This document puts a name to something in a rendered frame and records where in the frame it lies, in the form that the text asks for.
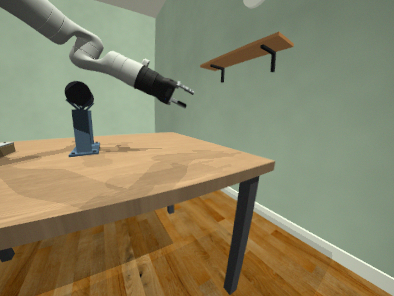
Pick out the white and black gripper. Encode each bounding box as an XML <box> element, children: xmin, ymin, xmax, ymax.
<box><xmin>119</xmin><ymin>59</ymin><xmax>194</xmax><ymax>108</ymax></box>

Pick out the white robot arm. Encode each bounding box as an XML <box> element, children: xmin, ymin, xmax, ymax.
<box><xmin>0</xmin><ymin>0</ymin><xmax>128</xmax><ymax>80</ymax></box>

